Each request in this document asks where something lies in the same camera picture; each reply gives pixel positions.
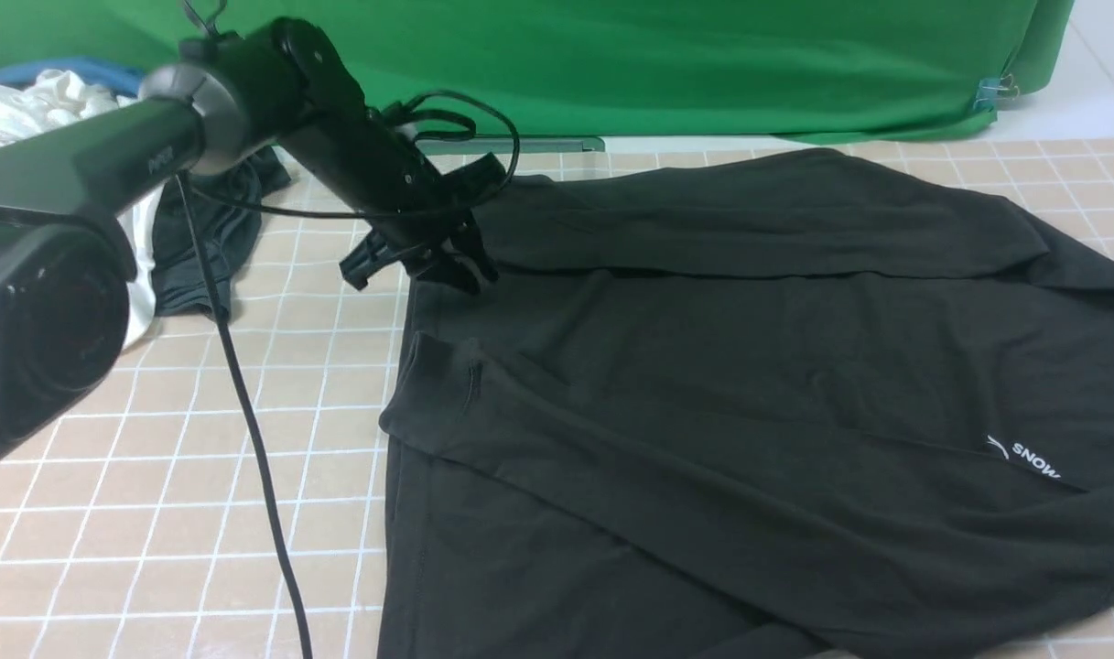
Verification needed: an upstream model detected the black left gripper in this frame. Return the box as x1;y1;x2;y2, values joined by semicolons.
277;89;512;295

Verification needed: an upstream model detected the dark gray long-sleeved shirt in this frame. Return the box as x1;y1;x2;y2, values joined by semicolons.
377;149;1114;658

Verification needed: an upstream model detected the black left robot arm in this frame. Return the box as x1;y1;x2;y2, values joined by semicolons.
0;17;516;459

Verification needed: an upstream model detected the dark gray crumpled t-shirt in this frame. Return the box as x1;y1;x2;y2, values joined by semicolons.
152;147;292;321

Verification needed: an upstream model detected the white crumpled shirt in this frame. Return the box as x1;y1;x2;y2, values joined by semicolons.
0;70;159;351

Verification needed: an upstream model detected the green backdrop cloth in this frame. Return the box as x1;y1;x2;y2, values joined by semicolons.
0;1;1073;145

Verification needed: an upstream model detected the beige grid-pattern table mat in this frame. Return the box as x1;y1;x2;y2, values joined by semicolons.
0;139;1114;658

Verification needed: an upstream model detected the blue crumpled garment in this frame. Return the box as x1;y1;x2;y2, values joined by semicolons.
0;56;146;97

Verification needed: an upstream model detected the blue binder clip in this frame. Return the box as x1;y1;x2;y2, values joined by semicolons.
973;73;1022;114

